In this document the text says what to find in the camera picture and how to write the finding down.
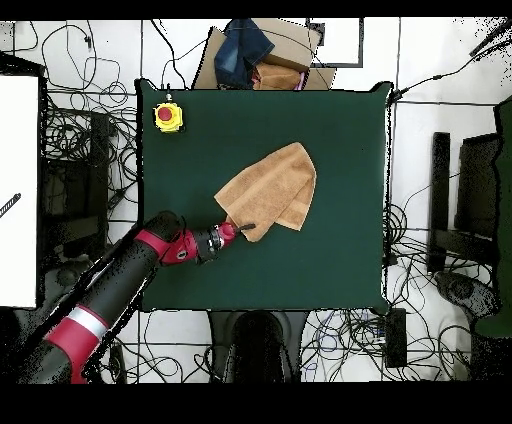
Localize tan terry towel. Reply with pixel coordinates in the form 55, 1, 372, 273
213, 141, 318, 243

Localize dark green table cloth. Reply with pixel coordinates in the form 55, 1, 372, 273
134, 78, 393, 315

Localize yellow emergency stop button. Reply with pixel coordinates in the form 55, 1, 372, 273
152, 93, 185, 134

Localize orange-brown folded cloth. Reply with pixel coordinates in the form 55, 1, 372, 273
252, 61, 303, 91

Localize black equipment rack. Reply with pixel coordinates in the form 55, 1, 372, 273
39, 111, 111, 265

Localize dark grey stand base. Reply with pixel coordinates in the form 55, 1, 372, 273
41, 259, 95, 305
435, 271, 501, 321

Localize blue denim jeans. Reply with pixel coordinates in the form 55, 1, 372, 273
213, 18, 276, 90

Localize black power box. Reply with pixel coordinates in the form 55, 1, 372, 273
384, 307, 408, 369

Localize brown cardboard box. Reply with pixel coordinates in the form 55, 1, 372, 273
191, 17, 337, 91

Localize black floor bar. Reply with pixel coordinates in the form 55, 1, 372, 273
426, 131, 451, 275

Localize white board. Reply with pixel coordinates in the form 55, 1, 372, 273
0, 75, 40, 309

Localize black striped rod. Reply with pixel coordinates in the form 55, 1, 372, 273
0, 192, 22, 219

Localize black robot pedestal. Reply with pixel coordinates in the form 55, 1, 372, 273
207, 309, 310, 383

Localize black cable bundle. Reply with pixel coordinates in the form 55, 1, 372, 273
41, 81, 139, 201
383, 203, 493, 289

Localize cable tangle beside pedestal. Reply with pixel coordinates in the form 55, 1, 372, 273
301, 309, 387, 381

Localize black emergency stop cable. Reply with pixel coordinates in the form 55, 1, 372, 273
149, 18, 189, 91

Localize black square frame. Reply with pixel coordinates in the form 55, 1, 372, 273
305, 17, 365, 68

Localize black stand frame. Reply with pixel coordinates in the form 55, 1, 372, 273
455, 133, 501, 241

